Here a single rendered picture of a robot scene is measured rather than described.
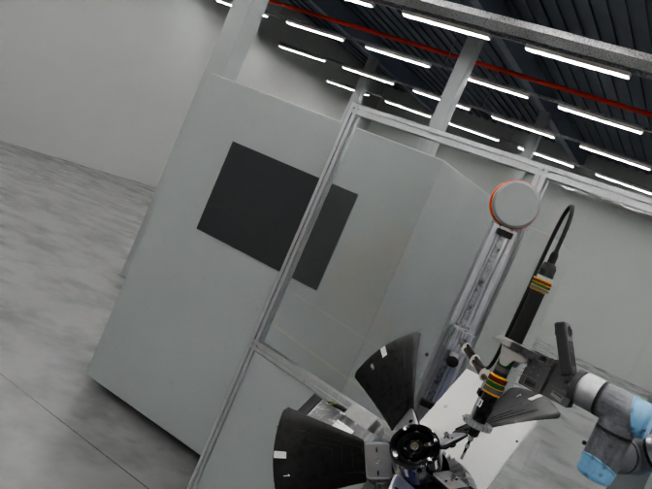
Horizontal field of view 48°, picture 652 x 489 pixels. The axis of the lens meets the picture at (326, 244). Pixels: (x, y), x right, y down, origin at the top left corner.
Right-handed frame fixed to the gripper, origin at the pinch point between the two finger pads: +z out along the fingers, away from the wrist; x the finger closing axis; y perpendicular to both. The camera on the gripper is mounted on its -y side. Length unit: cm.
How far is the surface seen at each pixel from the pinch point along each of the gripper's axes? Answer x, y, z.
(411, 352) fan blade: 9.3, 15.4, 24.5
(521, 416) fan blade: 10.6, 15.9, -7.9
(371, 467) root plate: -4.3, 42.1, 14.7
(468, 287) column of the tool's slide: 55, -4, 39
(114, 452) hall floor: 97, 155, 202
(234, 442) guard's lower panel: 70, 96, 113
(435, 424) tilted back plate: 29.7, 33.6, 19.2
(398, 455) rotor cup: -7.4, 34.8, 8.1
